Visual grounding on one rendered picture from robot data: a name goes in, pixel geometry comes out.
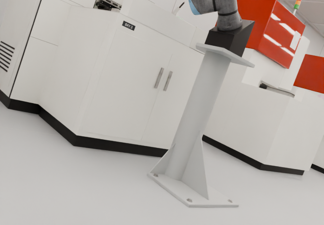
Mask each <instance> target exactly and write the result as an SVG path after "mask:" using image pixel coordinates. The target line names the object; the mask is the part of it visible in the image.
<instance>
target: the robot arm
mask: <svg viewBox="0 0 324 225"><path fill-rule="evenodd" d="M189 5H190V8H191V11H192V13H193V14H194V15H202V14H206V13H212V12H217V13H218V18H217V24H216V26H217V29H218V30H220V31H230V30H235V29H237V28H239V27H241V26H242V24H243V22H242V19H241V17H240V15H239V13H238V7H237V0H189Z"/></svg>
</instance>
